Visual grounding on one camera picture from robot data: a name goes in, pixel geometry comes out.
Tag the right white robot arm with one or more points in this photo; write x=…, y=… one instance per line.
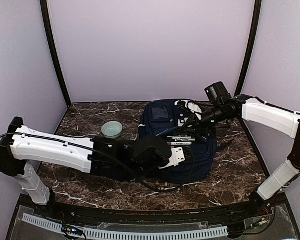
x=255, y=112

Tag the right black frame post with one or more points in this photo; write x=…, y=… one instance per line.
x=250, y=47

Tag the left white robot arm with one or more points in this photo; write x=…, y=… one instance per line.
x=99, y=156

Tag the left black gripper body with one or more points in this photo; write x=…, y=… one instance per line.
x=137, y=176

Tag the white slotted cable duct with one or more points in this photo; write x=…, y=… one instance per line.
x=129, y=232

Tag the black front rail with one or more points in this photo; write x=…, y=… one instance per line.
x=78, y=211

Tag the red white marker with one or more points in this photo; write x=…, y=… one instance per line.
x=179, y=143

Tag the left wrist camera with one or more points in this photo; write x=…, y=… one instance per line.
x=176, y=158

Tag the navy blue student backpack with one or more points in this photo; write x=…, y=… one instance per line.
x=162, y=118

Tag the black marker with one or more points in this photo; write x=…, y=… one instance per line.
x=185, y=139

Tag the far celadon green bowl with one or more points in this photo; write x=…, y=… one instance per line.
x=112, y=129

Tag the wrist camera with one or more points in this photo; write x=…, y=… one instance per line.
x=176, y=158
x=188, y=106

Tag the left black frame post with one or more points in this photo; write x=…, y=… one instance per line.
x=53, y=51

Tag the black frame post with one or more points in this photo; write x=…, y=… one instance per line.
x=250, y=47
x=53, y=51

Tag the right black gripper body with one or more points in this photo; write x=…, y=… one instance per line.
x=204, y=128

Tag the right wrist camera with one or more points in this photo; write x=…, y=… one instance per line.
x=188, y=106

